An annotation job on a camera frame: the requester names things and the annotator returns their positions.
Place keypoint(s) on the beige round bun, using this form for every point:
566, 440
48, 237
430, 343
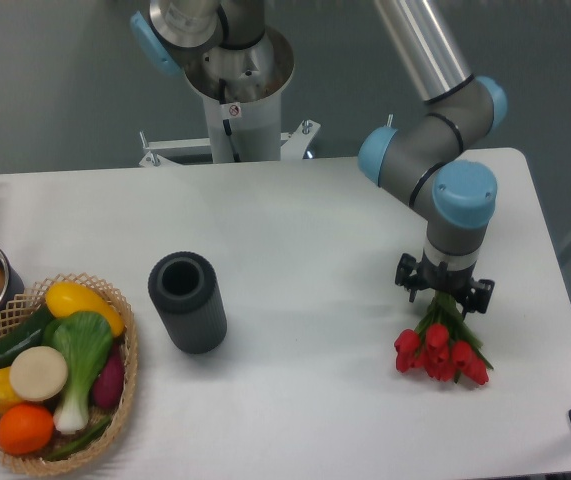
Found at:
38, 373

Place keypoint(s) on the green chili pepper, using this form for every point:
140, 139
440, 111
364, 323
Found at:
80, 443

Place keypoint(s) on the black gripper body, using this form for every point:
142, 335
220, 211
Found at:
422, 275

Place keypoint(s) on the yellow squash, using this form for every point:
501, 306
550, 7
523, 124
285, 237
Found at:
66, 298

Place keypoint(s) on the green bok choy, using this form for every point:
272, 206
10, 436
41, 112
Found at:
84, 339

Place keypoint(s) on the woven wicker basket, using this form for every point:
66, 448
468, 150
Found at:
112, 420

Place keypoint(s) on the orange fruit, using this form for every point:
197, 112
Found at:
25, 428

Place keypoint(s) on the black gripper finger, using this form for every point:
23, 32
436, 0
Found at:
477, 296
408, 275

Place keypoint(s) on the purple sweet potato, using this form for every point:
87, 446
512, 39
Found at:
107, 388

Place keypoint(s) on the red tulip bouquet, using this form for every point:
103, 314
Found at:
442, 345

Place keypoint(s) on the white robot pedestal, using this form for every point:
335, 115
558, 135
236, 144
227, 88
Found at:
241, 93

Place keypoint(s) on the dark green cucumber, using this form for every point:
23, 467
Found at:
27, 334

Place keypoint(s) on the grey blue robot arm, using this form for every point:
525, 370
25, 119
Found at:
422, 167

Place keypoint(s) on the dark grey ribbed vase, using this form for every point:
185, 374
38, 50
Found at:
184, 290

